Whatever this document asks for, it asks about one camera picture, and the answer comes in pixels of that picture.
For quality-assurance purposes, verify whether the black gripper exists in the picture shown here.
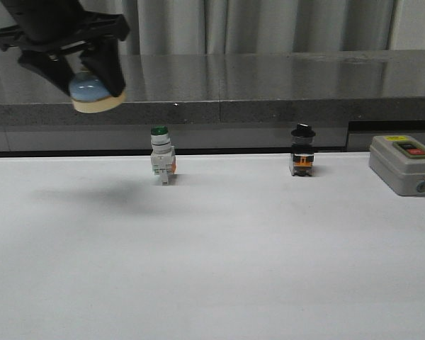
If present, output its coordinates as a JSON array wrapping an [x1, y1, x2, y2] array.
[[0, 1, 130, 96]]

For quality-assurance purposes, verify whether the blue and cream call bell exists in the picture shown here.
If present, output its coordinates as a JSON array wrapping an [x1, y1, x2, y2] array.
[[68, 67, 126, 113]]

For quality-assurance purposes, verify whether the grey curtain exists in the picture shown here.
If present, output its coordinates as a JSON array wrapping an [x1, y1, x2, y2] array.
[[0, 0, 425, 57]]

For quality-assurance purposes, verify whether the grey granite counter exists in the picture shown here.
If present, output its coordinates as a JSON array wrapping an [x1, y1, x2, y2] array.
[[0, 50, 425, 155]]

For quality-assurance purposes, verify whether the green push button switch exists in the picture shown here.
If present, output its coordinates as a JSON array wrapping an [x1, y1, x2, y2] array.
[[150, 126, 176, 185]]

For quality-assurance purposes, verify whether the black rotary selector switch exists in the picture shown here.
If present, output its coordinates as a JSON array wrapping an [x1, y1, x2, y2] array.
[[290, 123, 316, 176]]

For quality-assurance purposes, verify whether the grey push button switch box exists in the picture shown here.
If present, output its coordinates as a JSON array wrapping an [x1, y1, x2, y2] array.
[[369, 135, 425, 196]]

